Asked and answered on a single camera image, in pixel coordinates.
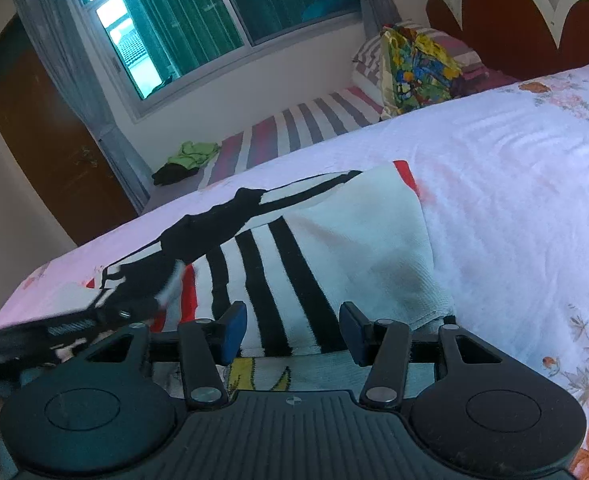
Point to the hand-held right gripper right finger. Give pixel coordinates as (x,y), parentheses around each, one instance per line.
(353,332)

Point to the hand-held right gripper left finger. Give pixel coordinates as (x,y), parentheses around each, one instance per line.
(233,332)

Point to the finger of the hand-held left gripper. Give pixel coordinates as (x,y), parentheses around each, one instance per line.
(139,302)

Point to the white black red striped garment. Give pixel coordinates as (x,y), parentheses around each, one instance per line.
(354,240)

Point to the black cloth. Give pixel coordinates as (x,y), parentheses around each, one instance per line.
(172,175)

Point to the green cloth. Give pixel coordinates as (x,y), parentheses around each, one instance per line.
(194,152)

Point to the wooden door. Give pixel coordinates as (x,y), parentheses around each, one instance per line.
(44,145)

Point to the striped mattress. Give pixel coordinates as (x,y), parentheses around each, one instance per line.
(299,125)

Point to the colourful printed cloth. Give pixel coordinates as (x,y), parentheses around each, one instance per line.
(419,75)

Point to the striped pillow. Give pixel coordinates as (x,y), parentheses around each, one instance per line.
(369,57)

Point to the window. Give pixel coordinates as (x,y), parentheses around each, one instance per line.
(199,25)

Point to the maroon cloth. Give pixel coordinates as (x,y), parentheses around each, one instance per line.
(489,80)

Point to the red and white headboard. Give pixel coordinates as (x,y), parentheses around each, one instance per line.
(509,15)

